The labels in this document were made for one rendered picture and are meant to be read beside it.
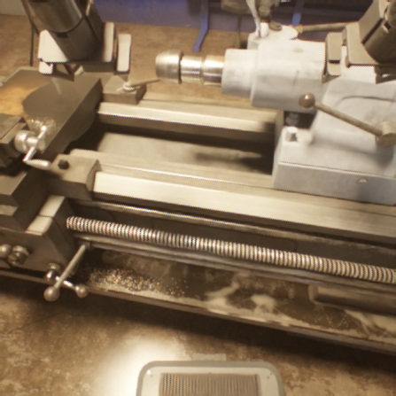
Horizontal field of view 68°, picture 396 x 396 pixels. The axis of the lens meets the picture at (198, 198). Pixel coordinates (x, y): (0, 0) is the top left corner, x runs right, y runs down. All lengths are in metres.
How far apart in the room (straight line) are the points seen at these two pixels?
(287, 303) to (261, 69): 0.81
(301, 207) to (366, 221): 0.17
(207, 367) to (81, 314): 0.71
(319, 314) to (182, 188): 0.69
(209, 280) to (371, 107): 0.78
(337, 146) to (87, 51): 0.60
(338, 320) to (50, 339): 1.25
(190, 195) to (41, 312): 1.13
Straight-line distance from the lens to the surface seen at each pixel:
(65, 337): 1.65
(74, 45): 0.49
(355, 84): 0.79
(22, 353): 1.71
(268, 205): 0.83
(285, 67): 0.75
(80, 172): 0.91
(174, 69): 0.82
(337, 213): 0.87
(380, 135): 0.80
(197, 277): 1.18
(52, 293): 0.96
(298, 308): 1.20
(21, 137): 0.83
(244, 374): 1.25
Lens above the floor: 1.48
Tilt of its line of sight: 51 degrees down
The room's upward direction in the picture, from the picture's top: straight up
